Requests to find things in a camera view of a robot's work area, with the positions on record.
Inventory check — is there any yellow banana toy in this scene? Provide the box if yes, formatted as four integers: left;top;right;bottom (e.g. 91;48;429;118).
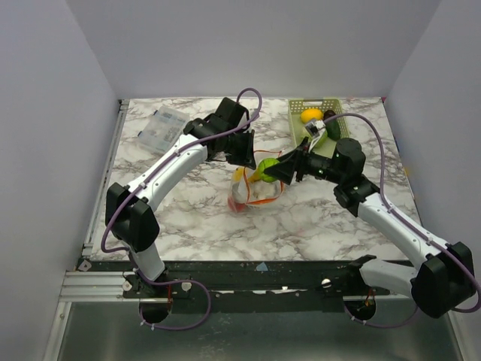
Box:
247;171;261;183

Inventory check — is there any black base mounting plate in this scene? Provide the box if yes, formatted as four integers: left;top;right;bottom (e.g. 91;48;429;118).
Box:
77;259;410;320

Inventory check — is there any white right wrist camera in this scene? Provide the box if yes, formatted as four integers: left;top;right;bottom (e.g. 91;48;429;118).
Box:
304;119;328;150

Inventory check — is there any yellow round fruit toy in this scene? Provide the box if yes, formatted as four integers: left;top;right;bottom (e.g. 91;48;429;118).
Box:
300;108;323;123

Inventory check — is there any pale green perforated basket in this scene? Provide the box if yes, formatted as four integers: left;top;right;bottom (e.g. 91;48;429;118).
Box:
288;98;350;158

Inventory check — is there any small bright green vegetable toy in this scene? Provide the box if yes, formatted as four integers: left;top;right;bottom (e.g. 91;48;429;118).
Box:
258;157;281;184

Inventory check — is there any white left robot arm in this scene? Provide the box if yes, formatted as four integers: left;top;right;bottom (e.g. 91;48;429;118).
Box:
104;98;277;297

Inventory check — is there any clear zip bag orange zipper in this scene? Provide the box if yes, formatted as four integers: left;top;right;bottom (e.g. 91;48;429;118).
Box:
227;150;285;213

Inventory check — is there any clear plastic organizer box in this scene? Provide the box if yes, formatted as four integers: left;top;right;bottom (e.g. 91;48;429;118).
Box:
138;106;190;154

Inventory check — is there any aluminium frame rail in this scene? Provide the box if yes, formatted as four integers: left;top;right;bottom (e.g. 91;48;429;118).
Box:
59;272;132;302

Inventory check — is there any grey oyster mushroom toy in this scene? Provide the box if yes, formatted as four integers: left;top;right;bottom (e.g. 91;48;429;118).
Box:
231;181;281;203

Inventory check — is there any peach toy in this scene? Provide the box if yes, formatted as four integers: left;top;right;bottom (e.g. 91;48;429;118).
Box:
228;202;246;213

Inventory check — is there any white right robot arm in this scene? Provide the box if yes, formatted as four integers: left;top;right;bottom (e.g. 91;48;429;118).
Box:
294;138;480;318

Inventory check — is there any dark red plum toy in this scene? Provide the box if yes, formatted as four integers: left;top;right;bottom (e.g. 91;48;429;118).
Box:
323;110;336;119

